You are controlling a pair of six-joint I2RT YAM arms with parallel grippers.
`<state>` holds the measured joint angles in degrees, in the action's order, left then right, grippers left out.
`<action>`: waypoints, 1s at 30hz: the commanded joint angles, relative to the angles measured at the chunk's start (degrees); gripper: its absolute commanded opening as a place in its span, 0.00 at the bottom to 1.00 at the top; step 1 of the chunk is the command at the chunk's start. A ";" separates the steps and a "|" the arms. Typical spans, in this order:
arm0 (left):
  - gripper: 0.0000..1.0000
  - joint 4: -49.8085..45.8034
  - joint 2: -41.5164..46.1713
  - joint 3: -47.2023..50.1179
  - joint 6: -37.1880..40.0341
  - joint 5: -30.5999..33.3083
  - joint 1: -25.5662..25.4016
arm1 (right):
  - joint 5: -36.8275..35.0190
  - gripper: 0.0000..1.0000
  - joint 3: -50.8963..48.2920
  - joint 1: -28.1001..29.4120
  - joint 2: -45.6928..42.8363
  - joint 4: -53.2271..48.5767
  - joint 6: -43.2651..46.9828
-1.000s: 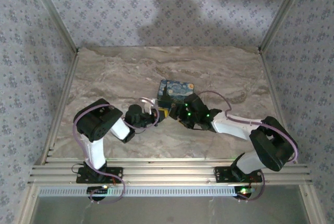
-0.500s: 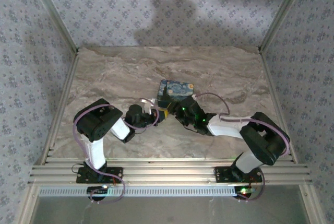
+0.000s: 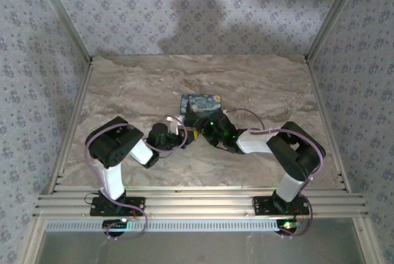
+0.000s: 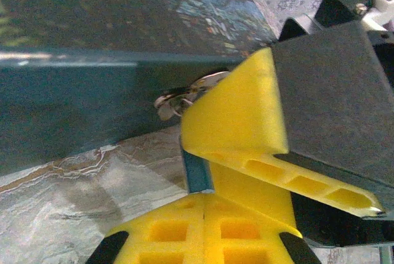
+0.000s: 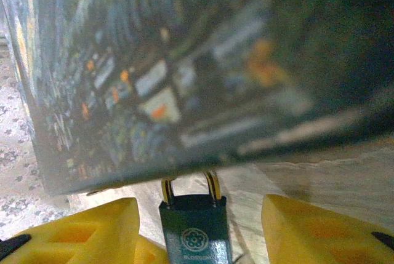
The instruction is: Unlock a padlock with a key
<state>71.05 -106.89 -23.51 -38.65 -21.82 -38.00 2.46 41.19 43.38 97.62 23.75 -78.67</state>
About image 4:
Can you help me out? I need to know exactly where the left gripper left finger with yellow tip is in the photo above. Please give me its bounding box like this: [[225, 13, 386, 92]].
[[85, 194, 206, 264]]

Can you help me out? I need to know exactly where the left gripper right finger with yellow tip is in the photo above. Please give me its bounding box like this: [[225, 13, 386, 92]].
[[203, 194, 323, 264]]

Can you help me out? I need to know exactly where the blue starry night painted box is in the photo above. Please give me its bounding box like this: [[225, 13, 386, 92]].
[[0, 0, 278, 176]]

